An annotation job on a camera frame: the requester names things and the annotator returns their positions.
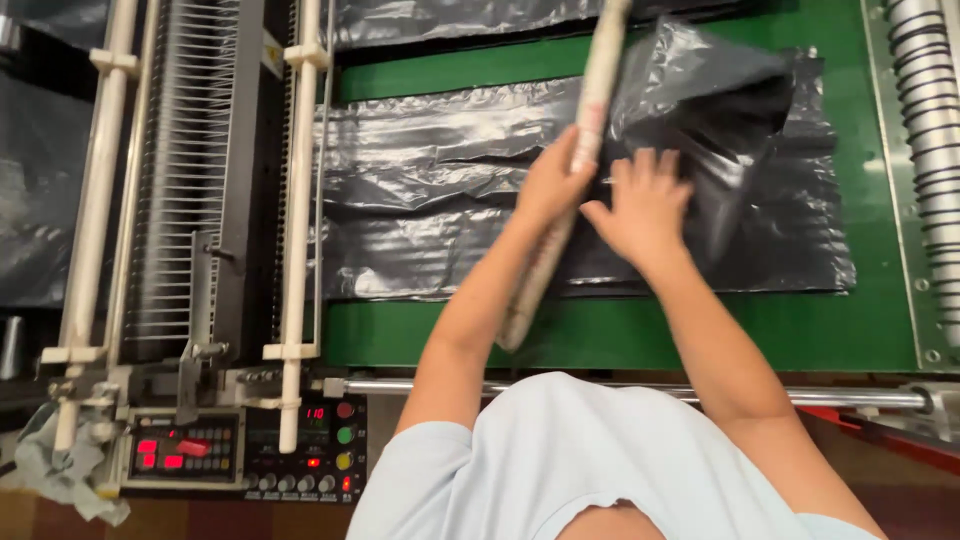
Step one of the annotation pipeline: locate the person's right hand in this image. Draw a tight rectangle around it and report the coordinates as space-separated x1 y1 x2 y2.
579 146 696 276

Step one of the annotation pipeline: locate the person's left hand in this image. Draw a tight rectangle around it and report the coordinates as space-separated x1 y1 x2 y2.
513 123 601 234

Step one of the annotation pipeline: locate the long cardboard tube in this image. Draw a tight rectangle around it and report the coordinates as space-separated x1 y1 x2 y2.
496 0 635 354

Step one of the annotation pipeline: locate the stack of black plastic bags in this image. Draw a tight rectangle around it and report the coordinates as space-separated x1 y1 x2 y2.
309 15 858 303

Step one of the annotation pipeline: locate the black plastic film sheet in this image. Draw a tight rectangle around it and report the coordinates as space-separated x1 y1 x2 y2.
0 0 114 310
330 0 759 52

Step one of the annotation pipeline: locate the green conveyor belt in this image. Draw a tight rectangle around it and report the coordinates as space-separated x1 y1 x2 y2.
321 0 921 374

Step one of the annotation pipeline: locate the thin steel guide rod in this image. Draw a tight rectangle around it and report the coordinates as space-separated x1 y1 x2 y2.
311 0 336 357

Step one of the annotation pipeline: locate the white machine rod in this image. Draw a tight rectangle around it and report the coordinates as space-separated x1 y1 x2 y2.
262 0 333 456
41 0 145 453

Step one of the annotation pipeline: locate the smooth steel roller bar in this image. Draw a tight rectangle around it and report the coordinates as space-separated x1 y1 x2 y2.
322 377 933 411

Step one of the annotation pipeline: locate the person's light blue shirt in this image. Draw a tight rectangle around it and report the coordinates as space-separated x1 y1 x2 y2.
345 372 886 540

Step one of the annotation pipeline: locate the bolted steel side plate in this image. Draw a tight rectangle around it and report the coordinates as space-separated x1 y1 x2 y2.
861 0 960 374

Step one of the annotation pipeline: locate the ribbed steel roller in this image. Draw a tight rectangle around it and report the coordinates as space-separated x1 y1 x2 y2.
885 0 960 350

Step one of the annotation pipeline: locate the black machine control panel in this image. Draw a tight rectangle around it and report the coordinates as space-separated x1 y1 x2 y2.
122 393 369 504

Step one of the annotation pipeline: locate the grey rag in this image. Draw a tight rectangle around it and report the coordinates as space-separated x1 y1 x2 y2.
13 403 133 528

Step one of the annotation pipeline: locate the black wire comb machine head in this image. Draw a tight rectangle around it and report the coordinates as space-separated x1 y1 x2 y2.
120 0 295 370

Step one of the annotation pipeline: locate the red machine frame rail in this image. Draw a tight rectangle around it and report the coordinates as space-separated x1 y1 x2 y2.
797 405 960 477

